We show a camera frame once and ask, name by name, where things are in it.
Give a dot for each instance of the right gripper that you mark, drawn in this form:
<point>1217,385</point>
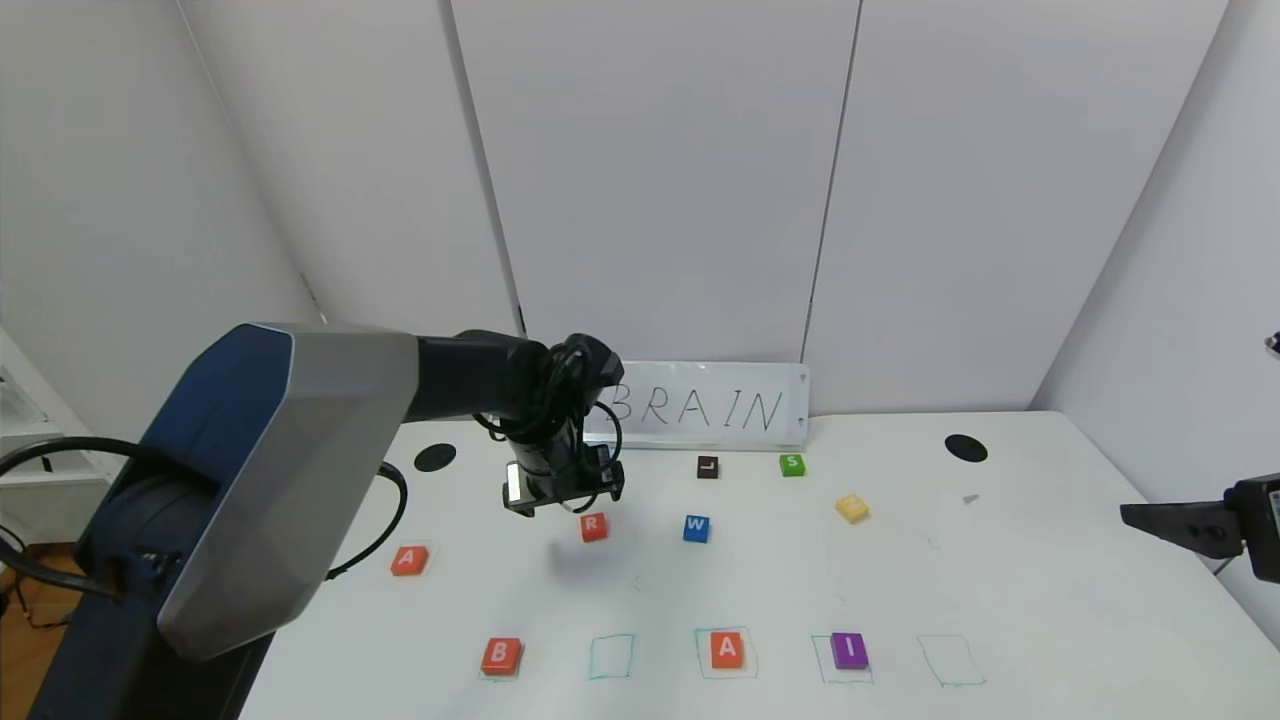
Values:
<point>1250,518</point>

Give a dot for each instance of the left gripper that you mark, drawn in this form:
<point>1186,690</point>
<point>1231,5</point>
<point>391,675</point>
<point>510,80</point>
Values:
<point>540,490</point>

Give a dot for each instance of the orange block letter R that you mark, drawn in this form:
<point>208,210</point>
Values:
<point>594,527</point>

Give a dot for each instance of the orange block letter A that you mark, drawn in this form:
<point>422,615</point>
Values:
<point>410,561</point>
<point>727,649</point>

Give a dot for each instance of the yellow letter block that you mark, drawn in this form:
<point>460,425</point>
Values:
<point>852,508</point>

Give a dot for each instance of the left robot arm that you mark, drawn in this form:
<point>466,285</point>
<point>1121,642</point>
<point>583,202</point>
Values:
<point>280,480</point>

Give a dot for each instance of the black table grommet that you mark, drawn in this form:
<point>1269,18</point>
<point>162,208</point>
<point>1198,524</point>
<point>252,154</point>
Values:
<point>966,448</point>
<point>435,458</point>

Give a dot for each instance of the blue block letter W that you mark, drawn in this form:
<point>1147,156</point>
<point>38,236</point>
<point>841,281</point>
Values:
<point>697,529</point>

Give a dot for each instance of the black block letter L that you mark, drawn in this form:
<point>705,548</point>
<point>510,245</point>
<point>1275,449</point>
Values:
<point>708,467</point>

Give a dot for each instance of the orange block letter B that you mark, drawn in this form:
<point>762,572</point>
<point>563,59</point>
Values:
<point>501,657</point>

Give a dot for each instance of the white BRAIN sign board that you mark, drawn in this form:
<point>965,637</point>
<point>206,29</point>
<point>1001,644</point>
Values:
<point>720,405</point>

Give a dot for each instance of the green block letter S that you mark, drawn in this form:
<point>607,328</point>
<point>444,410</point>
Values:
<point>793,465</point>

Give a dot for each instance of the purple block letter I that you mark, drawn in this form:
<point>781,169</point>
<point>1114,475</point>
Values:
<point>850,651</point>

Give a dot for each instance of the white shelf unit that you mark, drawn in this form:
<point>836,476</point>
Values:
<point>40,490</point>

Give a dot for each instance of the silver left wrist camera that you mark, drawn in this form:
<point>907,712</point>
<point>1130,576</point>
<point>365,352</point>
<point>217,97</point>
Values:
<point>512,484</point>

